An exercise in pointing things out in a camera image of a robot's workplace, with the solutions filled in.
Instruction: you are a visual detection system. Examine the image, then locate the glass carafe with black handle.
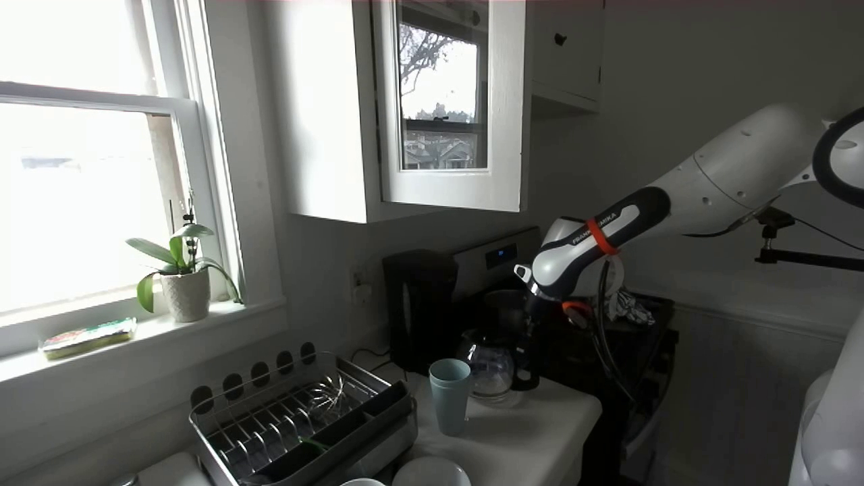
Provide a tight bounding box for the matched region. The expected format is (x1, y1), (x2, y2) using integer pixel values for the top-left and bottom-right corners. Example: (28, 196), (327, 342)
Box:
(458, 328), (545, 400)

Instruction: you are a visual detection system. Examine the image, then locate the black coffee maker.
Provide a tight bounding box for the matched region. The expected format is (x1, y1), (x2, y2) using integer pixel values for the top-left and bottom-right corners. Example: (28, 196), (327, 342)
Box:
(380, 247), (462, 377)

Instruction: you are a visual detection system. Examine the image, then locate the potted orchid in white pot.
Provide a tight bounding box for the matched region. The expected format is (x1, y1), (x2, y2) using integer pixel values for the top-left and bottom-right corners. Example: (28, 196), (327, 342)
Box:
(124, 207), (242, 327)

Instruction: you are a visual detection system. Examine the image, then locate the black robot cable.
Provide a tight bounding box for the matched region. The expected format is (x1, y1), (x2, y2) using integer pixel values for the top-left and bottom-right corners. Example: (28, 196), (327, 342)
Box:
(576, 254), (651, 426)

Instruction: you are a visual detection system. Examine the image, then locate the black and steel gas stove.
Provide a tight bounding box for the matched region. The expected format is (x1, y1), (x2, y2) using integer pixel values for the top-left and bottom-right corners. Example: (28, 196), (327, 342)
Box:
(449, 225), (684, 486)

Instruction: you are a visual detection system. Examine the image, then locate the red strap on arm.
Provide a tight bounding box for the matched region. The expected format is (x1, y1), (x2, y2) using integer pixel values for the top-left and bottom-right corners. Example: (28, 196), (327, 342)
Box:
(583, 215), (620, 258)

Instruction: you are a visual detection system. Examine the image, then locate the white wall cabinet with glass door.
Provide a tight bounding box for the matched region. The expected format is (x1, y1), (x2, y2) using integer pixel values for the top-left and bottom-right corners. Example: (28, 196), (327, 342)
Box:
(259, 0), (535, 227)

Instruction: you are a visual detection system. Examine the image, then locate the white shallow bowl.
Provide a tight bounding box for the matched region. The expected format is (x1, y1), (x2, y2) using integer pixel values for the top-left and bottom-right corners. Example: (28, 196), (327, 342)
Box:
(391, 453), (476, 486)

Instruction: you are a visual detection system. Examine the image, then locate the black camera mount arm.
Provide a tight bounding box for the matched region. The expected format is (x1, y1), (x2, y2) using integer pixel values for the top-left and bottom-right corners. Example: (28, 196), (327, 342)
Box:
(753, 204), (864, 276)

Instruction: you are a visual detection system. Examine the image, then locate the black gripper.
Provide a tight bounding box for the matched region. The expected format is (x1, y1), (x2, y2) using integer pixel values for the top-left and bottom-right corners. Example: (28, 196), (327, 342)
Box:
(516, 291), (577, 364)

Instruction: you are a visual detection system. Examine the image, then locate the small white wall cabinet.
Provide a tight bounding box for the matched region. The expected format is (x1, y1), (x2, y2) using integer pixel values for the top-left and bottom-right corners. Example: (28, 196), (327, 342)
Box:
(529, 0), (608, 115)

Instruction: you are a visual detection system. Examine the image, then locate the white sash window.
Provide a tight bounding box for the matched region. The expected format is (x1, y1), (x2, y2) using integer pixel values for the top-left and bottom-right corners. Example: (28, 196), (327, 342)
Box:
(0, 0), (248, 364)

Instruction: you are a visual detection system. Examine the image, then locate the steel saucepan with short handle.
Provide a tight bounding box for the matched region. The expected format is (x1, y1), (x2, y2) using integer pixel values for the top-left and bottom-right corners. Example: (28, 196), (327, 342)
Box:
(483, 287), (543, 339)

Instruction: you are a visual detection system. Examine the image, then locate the floral kitchen towel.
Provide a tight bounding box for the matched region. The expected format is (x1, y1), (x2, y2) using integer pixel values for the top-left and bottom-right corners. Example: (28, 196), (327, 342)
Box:
(600, 256), (658, 328)

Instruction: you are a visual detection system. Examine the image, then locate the sponge on window sill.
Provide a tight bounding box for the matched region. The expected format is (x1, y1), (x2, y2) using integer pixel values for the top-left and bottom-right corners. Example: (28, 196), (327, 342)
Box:
(39, 316), (140, 364)

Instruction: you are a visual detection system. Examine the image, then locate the steel dish rack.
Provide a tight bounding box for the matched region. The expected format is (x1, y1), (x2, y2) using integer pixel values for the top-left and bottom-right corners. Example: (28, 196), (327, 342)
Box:
(184, 339), (419, 486)

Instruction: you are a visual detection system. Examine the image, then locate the white wall outlet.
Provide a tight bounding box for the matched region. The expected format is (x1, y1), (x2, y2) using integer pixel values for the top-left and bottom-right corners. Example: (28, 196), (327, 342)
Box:
(350, 266), (377, 306)

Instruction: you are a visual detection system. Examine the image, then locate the teal plastic cup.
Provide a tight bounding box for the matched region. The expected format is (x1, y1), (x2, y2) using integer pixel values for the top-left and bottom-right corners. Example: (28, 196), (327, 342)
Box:
(427, 355), (476, 441)

